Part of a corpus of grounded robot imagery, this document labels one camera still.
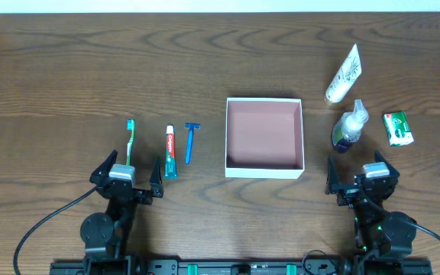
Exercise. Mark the blue disposable razor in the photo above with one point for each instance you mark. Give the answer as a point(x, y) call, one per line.
point(189, 148)

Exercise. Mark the white floral lotion tube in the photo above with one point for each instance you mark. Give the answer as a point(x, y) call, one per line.
point(345, 78)

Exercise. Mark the green white toothbrush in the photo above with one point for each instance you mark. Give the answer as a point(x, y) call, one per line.
point(131, 129)

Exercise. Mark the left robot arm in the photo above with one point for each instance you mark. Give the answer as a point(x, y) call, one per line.
point(105, 234)

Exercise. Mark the green soap bar packet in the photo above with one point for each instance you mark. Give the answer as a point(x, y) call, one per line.
point(398, 130)

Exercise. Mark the clear pump soap bottle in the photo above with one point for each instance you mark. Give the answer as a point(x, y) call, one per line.
point(348, 128)

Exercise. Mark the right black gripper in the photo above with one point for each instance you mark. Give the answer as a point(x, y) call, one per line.
point(361, 193)

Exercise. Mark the Colgate toothpaste tube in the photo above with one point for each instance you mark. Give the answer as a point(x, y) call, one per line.
point(170, 158)

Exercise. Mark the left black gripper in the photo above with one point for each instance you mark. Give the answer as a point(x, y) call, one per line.
point(127, 192)

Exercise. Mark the white cardboard box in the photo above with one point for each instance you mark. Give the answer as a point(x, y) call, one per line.
point(264, 138)

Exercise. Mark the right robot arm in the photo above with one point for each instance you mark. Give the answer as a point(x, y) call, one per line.
point(383, 237)

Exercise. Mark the black mounting rail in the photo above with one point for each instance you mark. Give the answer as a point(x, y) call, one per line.
point(311, 265)

